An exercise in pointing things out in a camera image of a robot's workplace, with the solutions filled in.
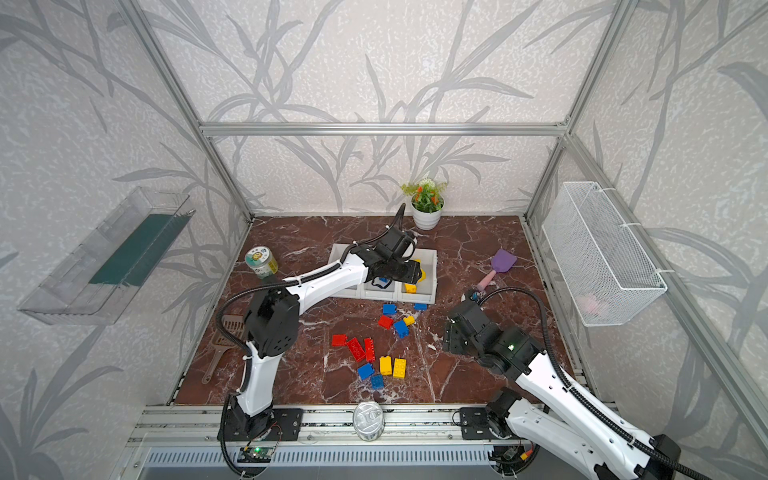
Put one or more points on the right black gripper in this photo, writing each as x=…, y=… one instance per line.
x=455, y=335

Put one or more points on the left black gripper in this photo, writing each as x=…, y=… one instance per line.
x=396, y=270

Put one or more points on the blue sloped lego brick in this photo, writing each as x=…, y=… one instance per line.
x=401, y=329

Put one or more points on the narrow red lego brick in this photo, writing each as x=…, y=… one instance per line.
x=369, y=350

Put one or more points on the long red lego brick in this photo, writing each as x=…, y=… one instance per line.
x=356, y=349

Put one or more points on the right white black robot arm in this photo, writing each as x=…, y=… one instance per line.
x=552, y=410

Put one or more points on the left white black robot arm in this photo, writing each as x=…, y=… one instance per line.
x=272, y=319

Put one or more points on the white three-compartment bin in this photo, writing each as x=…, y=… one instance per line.
x=394, y=291

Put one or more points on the red square lego brick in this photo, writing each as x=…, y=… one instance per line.
x=385, y=322

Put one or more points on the potted green plant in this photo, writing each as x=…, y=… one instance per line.
x=426, y=199

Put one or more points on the yellow long lego brick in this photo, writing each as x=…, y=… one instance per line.
x=399, y=368

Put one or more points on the purple toy shovel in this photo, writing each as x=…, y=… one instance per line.
x=501, y=262

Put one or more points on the red lego brick far left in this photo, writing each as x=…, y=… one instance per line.
x=339, y=340

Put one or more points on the dark blue lego brick bottom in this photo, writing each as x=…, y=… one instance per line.
x=377, y=382

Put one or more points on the blue lego brick lower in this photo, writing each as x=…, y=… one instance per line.
x=365, y=371

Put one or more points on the green label tin can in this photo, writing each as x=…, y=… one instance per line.
x=261, y=261

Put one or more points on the silver round knob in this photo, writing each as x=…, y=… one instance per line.
x=368, y=420

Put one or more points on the brown slotted spatula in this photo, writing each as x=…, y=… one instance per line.
x=220, y=344

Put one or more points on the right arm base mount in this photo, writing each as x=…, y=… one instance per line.
x=477, y=424

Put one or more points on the white wire basket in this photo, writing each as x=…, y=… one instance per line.
x=608, y=274

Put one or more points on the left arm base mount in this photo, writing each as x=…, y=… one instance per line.
x=264, y=425

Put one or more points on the aluminium front rail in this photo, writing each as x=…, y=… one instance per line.
x=330, y=425

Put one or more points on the clear plastic wall shelf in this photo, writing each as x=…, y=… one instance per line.
x=97, y=281

